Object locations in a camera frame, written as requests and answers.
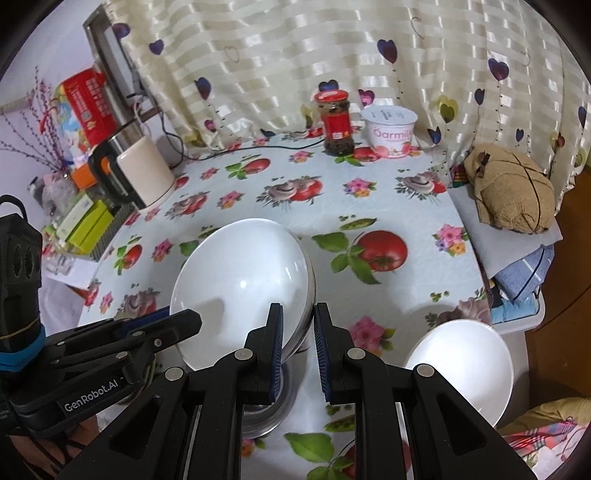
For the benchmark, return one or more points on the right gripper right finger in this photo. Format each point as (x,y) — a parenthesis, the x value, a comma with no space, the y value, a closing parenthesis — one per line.
(408,421)

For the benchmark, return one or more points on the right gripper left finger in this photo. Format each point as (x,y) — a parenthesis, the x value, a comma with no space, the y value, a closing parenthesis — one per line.
(189,425)

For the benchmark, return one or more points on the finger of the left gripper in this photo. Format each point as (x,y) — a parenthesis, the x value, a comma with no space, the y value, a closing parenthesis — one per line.
(147,319)
(138,336)

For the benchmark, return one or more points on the stainless steel bowl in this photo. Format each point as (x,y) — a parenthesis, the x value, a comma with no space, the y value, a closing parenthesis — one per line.
(260,420)

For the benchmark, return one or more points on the person's left hand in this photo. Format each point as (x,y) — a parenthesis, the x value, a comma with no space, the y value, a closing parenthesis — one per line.
(45,459)

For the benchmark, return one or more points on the white side shelf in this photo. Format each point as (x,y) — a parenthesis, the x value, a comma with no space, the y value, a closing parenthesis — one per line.
(74,272)

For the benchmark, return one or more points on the clear glass cup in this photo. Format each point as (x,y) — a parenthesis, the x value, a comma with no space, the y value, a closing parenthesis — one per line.
(57,262)

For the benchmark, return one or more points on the lime green box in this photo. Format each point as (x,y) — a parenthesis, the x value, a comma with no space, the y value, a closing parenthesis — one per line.
(89,230)

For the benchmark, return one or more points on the striped tray box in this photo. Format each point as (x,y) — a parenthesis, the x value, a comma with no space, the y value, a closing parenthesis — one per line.
(119,219)

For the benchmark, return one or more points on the white flat box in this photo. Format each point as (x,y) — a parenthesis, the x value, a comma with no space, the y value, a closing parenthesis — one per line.
(80,208)

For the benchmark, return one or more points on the plaid floral bedding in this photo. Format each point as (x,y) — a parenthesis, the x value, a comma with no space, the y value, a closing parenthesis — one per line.
(546,436)

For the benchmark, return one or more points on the light blue storage box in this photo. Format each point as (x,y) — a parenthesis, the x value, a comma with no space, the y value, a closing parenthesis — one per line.
(510,318)

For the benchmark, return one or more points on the crumpled plastic bag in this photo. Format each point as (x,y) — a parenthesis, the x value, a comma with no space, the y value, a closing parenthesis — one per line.
(59,194)

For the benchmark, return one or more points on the orange box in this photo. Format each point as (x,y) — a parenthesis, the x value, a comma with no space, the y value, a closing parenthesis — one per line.
(83,177)

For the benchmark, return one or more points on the electric kettle white black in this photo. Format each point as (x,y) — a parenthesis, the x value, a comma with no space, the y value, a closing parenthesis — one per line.
(130,169)

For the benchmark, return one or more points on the dark glass jar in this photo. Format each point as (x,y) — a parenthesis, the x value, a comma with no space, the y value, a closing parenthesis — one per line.
(35,189)

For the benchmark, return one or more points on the floral vinyl tablecloth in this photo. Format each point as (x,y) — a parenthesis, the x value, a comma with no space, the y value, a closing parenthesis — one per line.
(391,255)

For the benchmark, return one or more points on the folded blue cloth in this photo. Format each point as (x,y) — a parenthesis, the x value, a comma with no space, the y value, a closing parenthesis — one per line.
(522,278)

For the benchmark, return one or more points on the folded grey cloth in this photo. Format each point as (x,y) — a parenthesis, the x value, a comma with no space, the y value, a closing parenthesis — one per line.
(498,248)

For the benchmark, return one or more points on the purple dried flower branches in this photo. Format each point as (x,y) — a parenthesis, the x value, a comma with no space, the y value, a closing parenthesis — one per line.
(33,120)

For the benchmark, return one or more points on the red snack package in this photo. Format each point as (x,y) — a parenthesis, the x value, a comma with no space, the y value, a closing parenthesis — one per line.
(85,95)

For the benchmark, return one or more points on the brown knitted hat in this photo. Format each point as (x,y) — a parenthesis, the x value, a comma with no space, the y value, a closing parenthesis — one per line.
(510,190)

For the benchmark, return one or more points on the red-lidded sauce jar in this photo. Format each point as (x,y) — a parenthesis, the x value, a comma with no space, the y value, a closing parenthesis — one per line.
(333,108)

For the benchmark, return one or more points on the white yogurt tub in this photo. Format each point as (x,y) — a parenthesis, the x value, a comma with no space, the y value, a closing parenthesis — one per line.
(389,130)

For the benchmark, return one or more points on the cream heart-pattern curtain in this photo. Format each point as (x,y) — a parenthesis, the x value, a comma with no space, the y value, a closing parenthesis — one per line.
(473,71)

